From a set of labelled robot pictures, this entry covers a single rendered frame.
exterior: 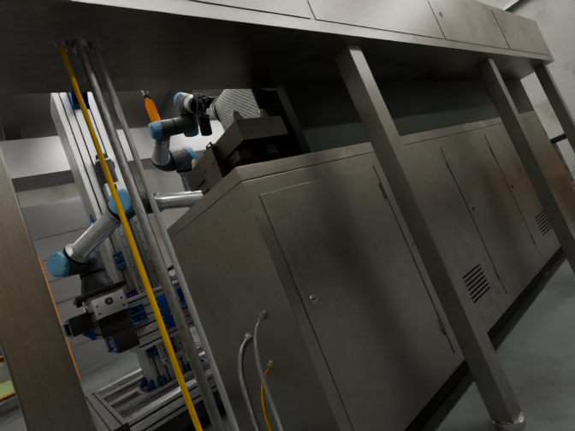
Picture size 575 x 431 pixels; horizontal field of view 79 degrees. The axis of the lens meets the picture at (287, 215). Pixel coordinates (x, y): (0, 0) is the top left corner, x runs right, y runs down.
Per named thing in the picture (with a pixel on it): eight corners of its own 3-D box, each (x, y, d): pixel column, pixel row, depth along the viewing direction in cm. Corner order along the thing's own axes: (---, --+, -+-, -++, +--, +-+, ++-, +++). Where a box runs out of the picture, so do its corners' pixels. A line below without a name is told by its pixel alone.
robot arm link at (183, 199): (141, 216, 179) (233, 207, 171) (128, 215, 168) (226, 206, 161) (139, 194, 180) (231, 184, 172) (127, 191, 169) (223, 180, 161)
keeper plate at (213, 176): (216, 191, 110) (204, 160, 111) (229, 180, 102) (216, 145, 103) (209, 193, 108) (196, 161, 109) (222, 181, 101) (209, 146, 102)
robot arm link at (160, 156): (146, 160, 198) (145, 115, 154) (165, 156, 202) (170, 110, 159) (153, 179, 197) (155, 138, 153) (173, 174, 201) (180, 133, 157)
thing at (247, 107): (239, 165, 133) (222, 121, 135) (271, 136, 115) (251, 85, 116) (238, 166, 133) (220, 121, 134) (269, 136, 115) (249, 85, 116)
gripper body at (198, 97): (202, 97, 141) (187, 93, 148) (203, 119, 144) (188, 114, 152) (218, 97, 145) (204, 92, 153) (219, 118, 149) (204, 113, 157)
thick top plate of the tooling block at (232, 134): (229, 184, 133) (223, 169, 134) (288, 133, 102) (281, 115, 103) (191, 192, 123) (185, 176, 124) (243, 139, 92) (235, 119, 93)
